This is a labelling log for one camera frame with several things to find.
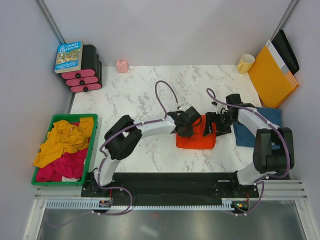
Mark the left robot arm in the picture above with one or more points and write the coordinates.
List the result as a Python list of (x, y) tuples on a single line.
[(123, 137)]

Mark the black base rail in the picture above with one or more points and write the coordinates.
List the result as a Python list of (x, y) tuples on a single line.
[(170, 188)]

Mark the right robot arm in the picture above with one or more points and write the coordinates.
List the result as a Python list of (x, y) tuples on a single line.
[(273, 152)]

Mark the white grey folder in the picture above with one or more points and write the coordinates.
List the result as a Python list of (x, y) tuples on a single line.
[(277, 58)]

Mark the grey slotted cable duct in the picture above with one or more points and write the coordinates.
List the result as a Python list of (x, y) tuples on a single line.
[(95, 204)]

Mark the yellow mug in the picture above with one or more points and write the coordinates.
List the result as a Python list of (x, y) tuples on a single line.
[(245, 63)]

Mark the small pink box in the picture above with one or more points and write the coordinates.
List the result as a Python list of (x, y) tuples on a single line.
[(122, 66)]

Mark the orange t-shirt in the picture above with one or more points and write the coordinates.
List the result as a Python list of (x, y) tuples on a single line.
[(198, 141)]

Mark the magenta t-shirt in bin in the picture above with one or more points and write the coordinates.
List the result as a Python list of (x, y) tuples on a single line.
[(69, 167)]

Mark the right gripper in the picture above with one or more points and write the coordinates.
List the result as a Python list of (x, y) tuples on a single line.
[(211, 117)]

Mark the orange folder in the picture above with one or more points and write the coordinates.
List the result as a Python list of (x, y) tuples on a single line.
[(272, 86)]

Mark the blue treehouse paperback book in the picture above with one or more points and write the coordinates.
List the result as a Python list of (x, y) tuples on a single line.
[(68, 57)]

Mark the right aluminium frame post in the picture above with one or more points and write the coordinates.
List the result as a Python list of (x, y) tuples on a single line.
[(286, 15)]

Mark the folded blue t-shirt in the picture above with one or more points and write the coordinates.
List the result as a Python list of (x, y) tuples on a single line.
[(245, 128)]

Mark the left aluminium frame post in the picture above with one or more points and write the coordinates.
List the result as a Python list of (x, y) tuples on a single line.
[(50, 20)]

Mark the black folder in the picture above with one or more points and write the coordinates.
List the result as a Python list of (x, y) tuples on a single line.
[(283, 47)]

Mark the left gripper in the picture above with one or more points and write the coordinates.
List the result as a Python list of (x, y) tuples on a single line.
[(188, 134)]

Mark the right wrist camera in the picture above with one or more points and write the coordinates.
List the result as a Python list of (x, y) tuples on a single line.
[(218, 107)]

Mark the yellow t-shirt in bin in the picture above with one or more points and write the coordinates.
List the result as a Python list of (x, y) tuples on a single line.
[(64, 138)]

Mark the aluminium frame post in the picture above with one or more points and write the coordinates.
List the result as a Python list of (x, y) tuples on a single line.
[(50, 20), (286, 15)]

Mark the green plastic bin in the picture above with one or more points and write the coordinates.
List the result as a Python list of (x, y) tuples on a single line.
[(71, 118)]

